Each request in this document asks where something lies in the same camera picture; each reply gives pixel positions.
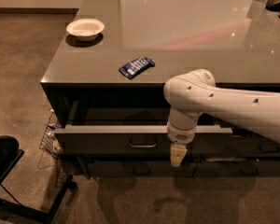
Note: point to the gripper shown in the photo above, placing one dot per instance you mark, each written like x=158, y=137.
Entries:
x=181, y=136

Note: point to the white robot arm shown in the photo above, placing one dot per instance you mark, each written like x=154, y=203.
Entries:
x=194, y=93

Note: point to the blue snack packet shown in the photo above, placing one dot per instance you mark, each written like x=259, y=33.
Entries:
x=135, y=67

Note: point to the grey counter cabinet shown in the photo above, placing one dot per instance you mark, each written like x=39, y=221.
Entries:
x=238, y=41

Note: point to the white bowl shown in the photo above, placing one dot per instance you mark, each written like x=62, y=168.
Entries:
x=85, y=30

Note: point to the wire basket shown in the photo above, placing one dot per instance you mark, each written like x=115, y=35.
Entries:
x=51, y=152

